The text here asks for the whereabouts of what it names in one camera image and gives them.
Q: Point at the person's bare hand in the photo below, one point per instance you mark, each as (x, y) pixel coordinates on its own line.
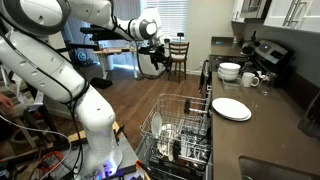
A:
(5, 100)

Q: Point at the clear glass jar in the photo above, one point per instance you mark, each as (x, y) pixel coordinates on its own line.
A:
(266, 85)

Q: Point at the white ceramic bowl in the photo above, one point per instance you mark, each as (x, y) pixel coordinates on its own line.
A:
(228, 79)
(230, 66)
(228, 75)

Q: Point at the wooden desk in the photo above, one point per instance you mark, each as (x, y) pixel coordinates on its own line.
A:
(111, 51)

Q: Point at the steel kitchen sink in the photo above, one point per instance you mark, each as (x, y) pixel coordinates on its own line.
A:
(276, 170)

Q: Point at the grey robot mounting table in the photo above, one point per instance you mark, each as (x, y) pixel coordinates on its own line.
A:
(128, 156)

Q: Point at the narrow white wall cabinet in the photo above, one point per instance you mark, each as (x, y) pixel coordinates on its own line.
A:
(237, 11)

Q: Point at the black metal stand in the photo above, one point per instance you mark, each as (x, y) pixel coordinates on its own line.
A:
(96, 31)

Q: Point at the small white plate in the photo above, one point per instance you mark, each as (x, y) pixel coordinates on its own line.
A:
(156, 124)

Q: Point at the white double-door wall cabinet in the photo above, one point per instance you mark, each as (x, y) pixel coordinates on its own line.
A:
(300, 15)

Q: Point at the wooden chair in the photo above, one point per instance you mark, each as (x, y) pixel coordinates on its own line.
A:
(178, 56)

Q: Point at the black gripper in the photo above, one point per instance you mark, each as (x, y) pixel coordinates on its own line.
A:
(151, 52)

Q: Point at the black bag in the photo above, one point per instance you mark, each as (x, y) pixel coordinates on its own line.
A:
(101, 83)

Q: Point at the steel microwave oven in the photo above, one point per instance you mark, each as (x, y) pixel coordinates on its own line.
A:
(255, 7)

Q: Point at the dark bottle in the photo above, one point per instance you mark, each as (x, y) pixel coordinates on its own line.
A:
(254, 36)

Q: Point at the shiny metal bowl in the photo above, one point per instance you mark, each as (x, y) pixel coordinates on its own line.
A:
(170, 140)

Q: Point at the white window blinds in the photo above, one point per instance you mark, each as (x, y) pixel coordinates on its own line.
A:
(166, 18)

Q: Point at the black steel kitchen stove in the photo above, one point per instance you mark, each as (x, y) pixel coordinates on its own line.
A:
(266, 53)

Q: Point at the large white dinner plate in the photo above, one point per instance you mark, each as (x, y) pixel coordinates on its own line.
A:
(248, 117)
(230, 107)

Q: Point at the black dishwasher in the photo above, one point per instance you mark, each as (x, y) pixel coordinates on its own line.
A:
(141, 153)

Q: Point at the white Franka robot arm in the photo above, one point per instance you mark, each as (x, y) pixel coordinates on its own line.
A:
(50, 66)

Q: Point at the clear glass food container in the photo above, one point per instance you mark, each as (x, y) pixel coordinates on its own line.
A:
(230, 86)

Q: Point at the white ceramic mug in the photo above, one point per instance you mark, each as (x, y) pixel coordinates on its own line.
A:
(248, 80)

